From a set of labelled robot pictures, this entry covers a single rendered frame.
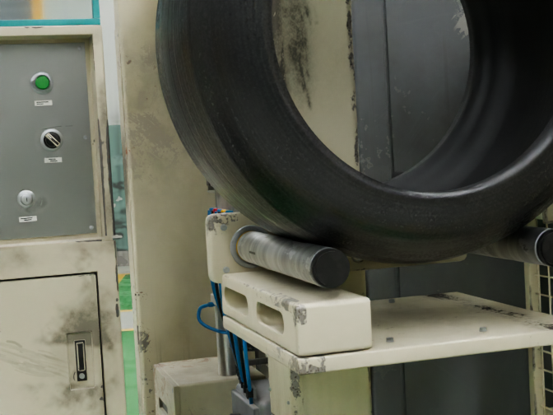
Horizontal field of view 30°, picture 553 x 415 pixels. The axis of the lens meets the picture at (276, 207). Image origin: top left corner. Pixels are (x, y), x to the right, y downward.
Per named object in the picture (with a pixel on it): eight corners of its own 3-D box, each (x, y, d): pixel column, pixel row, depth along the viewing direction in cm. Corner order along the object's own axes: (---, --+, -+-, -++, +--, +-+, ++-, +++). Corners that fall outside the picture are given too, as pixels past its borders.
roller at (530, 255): (417, 247, 154) (415, 217, 154) (444, 244, 155) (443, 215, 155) (540, 268, 121) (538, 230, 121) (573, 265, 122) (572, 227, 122)
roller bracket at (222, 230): (207, 282, 148) (203, 214, 147) (460, 258, 159) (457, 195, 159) (213, 285, 145) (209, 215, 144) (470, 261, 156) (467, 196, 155)
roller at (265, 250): (235, 263, 146) (234, 231, 146) (266, 260, 148) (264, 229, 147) (313, 291, 113) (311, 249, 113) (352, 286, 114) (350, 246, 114)
